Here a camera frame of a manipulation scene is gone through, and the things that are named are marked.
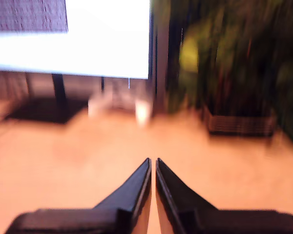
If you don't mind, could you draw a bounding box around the large black Huawei monitor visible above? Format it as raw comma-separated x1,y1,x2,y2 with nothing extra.
0,0,157,125

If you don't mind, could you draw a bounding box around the black slatted planter box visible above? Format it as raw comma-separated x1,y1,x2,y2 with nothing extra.
202,106,278,137

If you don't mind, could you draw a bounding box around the green leafy plant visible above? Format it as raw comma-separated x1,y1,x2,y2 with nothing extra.
168,0,293,147

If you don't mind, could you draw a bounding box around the dark computer tower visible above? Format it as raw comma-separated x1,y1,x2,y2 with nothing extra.
151,0,173,114

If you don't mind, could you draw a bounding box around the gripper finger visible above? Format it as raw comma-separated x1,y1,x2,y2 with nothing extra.
155,157,218,234
92,157,152,234

